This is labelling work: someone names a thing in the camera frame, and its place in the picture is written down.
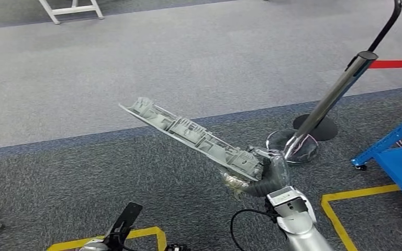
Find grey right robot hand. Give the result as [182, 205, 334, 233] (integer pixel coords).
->
[221, 146, 291, 199]

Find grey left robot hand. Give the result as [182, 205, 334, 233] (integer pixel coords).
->
[104, 202, 143, 251]

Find grey plastic wheel hubcap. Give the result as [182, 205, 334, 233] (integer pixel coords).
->
[118, 97, 264, 182]

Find yellow floor tape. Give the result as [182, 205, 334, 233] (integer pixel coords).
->
[47, 226, 168, 251]
[320, 184, 401, 251]

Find black stanchion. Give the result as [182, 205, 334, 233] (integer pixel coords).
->
[293, 0, 402, 142]

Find red barrier belt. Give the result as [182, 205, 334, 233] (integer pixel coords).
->
[369, 60, 402, 69]

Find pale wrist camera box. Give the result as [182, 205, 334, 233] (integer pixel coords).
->
[266, 186, 309, 214]

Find black cable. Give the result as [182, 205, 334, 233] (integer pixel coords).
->
[229, 209, 274, 251]

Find white metal frame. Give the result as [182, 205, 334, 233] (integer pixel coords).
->
[38, 0, 105, 25]

